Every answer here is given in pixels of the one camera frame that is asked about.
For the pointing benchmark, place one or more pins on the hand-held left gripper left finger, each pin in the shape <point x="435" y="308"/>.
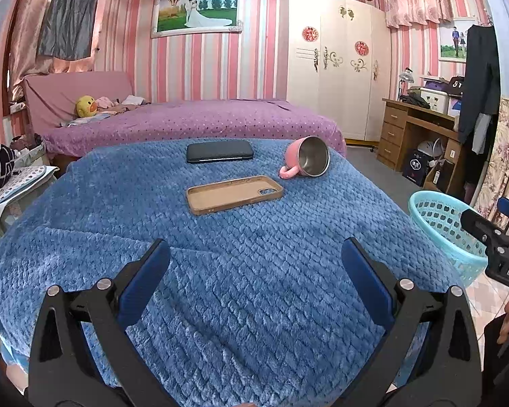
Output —
<point x="146" y="282"/>

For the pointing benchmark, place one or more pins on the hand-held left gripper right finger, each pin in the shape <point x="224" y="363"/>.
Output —
<point x="364" y="282"/>

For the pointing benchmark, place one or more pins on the light blue plastic basket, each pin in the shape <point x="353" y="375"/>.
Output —
<point x="441" y="220"/>

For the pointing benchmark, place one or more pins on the person's right hand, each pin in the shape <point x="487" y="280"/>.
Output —
<point x="508" y="318"/>

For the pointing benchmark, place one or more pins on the brown cardboard box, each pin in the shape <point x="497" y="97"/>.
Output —
<point x="439" y="176"/>

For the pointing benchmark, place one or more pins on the black paper bag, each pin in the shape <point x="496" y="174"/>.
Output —
<point x="417" y="168"/>

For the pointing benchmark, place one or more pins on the white small fan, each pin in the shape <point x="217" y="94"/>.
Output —
<point x="428" y="148"/>

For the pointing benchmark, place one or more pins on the blue fleece blanket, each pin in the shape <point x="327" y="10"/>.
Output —
<point x="246" y="263"/>

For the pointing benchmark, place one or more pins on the tan phone case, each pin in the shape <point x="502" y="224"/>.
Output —
<point x="225" y="197"/>

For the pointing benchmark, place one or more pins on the dark hanging clothes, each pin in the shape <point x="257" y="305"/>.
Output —
<point x="479" y="89"/>

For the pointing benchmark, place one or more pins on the wooden desk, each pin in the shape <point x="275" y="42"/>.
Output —
<point x="396" y="131"/>

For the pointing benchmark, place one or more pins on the pink steel mug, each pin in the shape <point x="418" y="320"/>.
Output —
<point x="311" y="159"/>

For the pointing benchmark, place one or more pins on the white storage box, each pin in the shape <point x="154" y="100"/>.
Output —
<point x="434" y="101"/>

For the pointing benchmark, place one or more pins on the black cap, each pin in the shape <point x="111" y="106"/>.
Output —
<point x="456" y="85"/>

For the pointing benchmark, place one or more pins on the dark cloth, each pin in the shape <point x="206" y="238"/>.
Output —
<point x="415" y="102"/>

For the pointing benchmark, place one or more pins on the purple box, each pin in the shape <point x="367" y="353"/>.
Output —
<point x="434" y="82"/>

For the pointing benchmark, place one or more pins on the white perforated plastic basket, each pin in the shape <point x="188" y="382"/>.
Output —
<point x="25" y="178"/>

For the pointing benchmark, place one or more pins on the purple dotted bed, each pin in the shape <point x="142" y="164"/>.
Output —
<point x="195" y="123"/>

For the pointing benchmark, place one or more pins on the desk lamp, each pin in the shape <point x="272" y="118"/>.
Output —
<point x="406" y="78"/>

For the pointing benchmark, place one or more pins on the white cloth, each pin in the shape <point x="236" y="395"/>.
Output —
<point x="133" y="100"/>

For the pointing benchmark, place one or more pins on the pink cloth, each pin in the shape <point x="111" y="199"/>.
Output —
<point x="104" y="102"/>

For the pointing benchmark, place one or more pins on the yellow duck plush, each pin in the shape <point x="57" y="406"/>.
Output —
<point x="85" y="107"/>

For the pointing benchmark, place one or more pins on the white wardrobe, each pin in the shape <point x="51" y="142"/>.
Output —
<point x="343" y="93"/>

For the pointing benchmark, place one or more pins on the pink covered headboard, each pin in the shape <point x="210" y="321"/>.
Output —
<point x="55" y="93"/>

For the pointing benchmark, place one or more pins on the red round paper decoration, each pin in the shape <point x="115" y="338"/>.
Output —
<point x="310" y="34"/>
<point x="362" y="48"/>

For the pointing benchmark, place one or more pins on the white power strip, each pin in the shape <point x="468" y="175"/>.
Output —
<point x="15" y="108"/>

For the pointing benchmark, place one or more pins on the pink floral valance curtain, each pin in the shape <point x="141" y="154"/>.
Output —
<point x="415" y="2"/>

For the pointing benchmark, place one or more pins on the framed wedding picture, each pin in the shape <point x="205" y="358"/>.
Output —
<point x="197" y="12"/>

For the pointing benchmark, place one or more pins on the pink satin curtain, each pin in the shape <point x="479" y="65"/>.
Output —
<point x="25" y="29"/>

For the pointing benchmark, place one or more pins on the grey curtain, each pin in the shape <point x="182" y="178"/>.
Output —
<point x="70" y="12"/>

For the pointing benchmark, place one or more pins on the small couple wall poster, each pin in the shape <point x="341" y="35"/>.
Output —
<point x="451" y="40"/>

